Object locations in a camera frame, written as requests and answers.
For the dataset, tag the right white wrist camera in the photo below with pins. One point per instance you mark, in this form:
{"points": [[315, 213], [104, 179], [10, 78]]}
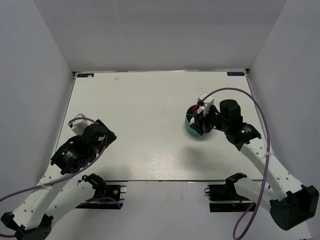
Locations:
{"points": [[204, 104]]}

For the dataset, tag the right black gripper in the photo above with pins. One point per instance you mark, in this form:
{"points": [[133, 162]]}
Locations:
{"points": [[198, 126]]}

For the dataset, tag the teal round organizer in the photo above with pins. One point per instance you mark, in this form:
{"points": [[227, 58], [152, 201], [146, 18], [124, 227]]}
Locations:
{"points": [[189, 123]]}

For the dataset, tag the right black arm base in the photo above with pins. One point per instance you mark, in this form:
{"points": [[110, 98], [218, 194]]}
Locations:
{"points": [[223, 200]]}

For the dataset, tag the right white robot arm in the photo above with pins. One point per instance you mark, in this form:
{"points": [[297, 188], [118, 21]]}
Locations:
{"points": [[288, 201]]}

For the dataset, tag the round beige powder compact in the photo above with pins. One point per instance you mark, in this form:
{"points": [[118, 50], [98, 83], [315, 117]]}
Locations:
{"points": [[193, 121]]}

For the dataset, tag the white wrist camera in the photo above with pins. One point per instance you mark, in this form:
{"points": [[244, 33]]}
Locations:
{"points": [[204, 104], [79, 123]]}

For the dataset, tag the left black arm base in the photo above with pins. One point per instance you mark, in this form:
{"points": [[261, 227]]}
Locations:
{"points": [[111, 197]]}

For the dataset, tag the blue corner label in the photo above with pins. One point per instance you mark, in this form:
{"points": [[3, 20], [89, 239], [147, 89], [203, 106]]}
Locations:
{"points": [[235, 73], [85, 75]]}

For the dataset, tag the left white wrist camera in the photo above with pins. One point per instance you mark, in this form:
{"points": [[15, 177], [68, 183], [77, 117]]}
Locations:
{"points": [[79, 123]]}

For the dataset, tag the right blue corner label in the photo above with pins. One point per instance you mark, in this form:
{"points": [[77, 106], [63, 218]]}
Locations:
{"points": [[235, 73]]}

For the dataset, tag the red lip gloss tube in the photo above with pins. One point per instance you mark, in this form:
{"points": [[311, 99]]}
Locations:
{"points": [[196, 107]]}

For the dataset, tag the left blue corner label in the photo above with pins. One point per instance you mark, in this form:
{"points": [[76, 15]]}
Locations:
{"points": [[85, 75]]}

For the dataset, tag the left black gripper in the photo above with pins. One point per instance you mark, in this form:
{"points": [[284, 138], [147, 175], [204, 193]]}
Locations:
{"points": [[110, 137]]}

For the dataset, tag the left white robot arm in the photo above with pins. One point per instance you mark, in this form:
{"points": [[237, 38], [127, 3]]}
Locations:
{"points": [[44, 207]]}

